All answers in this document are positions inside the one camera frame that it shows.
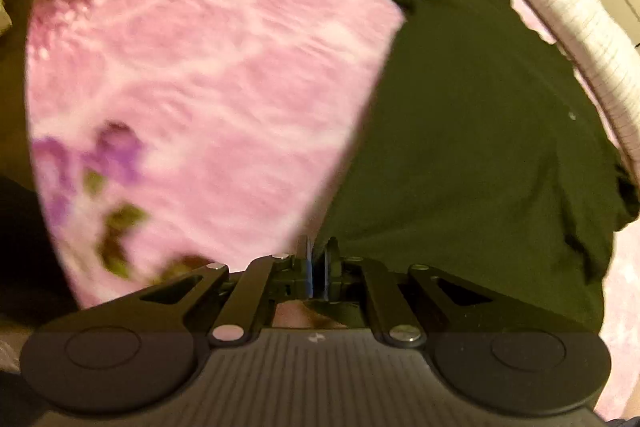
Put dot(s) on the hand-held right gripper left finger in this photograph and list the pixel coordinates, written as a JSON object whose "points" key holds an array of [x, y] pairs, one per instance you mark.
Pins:
{"points": [[306, 276]]}

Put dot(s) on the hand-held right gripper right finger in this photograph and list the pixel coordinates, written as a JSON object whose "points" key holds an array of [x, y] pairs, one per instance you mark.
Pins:
{"points": [[328, 276]]}

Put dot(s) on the black shirt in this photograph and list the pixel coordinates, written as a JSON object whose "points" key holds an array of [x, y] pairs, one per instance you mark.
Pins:
{"points": [[475, 132]]}

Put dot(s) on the pink floral blanket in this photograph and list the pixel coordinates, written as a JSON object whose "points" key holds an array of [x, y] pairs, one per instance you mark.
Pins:
{"points": [[200, 82]]}

